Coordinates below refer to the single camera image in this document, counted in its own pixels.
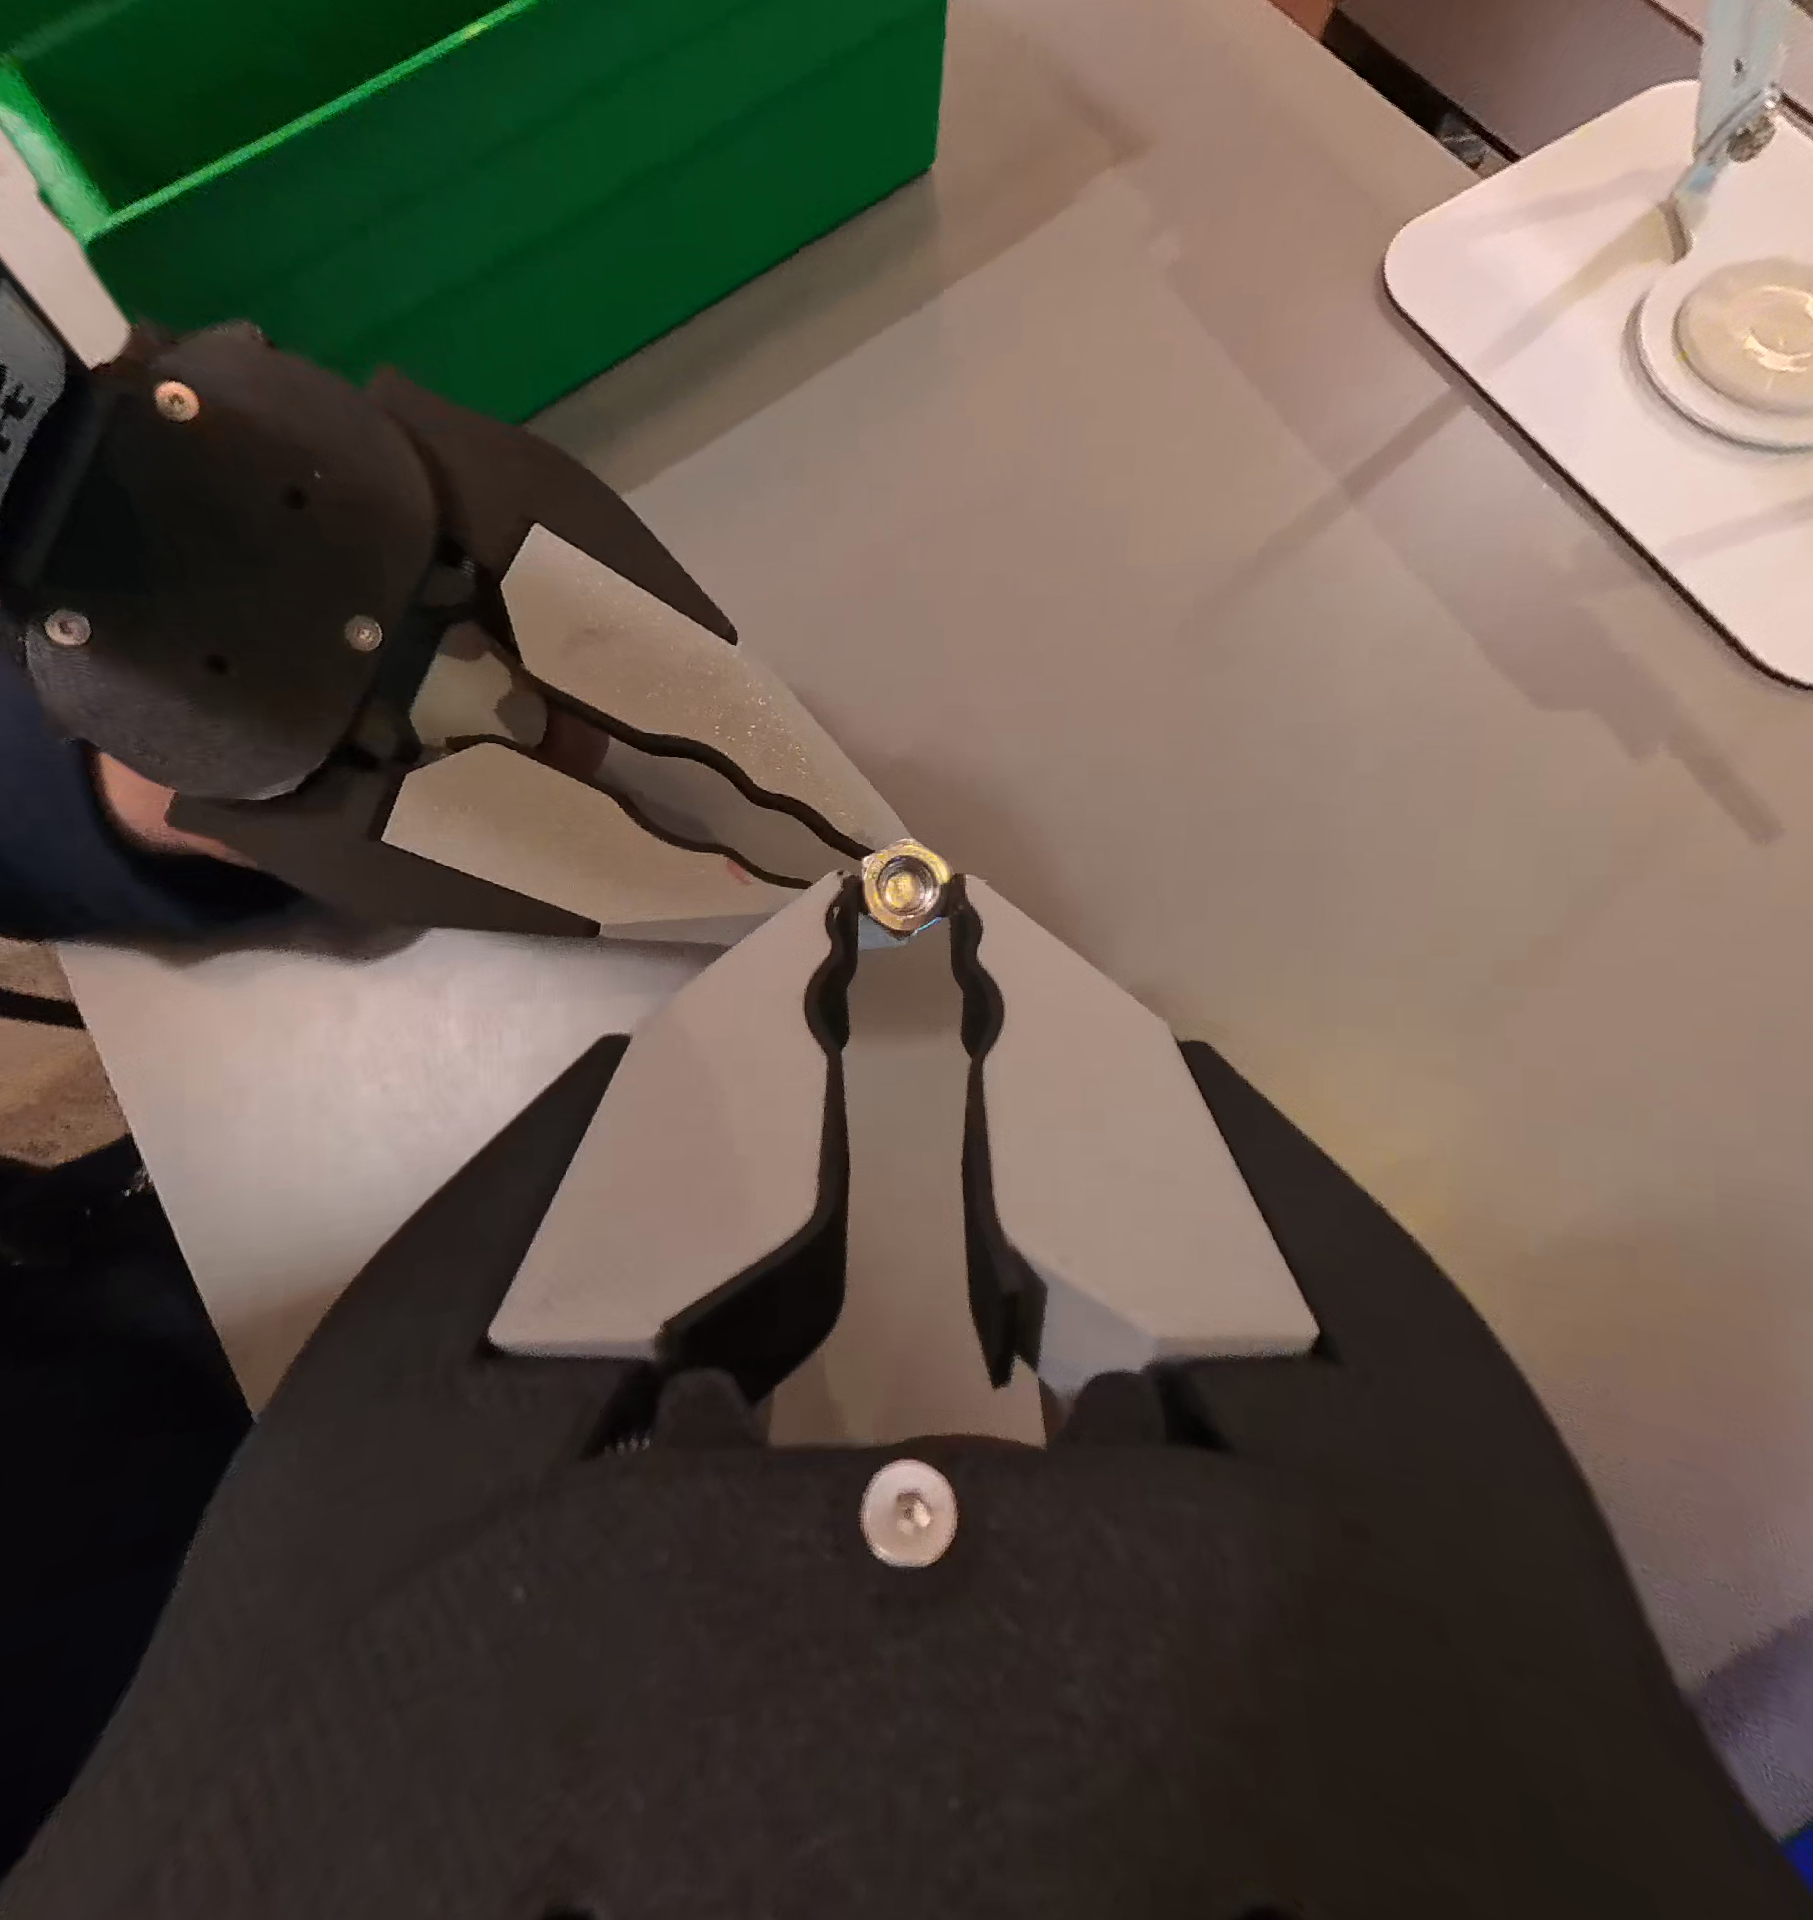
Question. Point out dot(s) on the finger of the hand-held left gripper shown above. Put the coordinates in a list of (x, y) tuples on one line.
[(696, 691), (546, 840)]

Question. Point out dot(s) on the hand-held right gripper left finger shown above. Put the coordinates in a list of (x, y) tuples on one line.
[(650, 1188)]

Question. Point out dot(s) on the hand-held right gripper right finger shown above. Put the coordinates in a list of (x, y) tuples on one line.
[(1132, 1188)]

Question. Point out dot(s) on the silver hex nut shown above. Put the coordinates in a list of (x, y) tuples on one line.
[(872, 864)]

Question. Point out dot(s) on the green plastic bin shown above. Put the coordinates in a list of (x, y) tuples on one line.
[(546, 226)]

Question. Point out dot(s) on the person's left forearm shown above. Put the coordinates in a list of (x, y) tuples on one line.
[(7, 796)]

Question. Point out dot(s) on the person's left hand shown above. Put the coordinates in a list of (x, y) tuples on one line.
[(155, 806)]

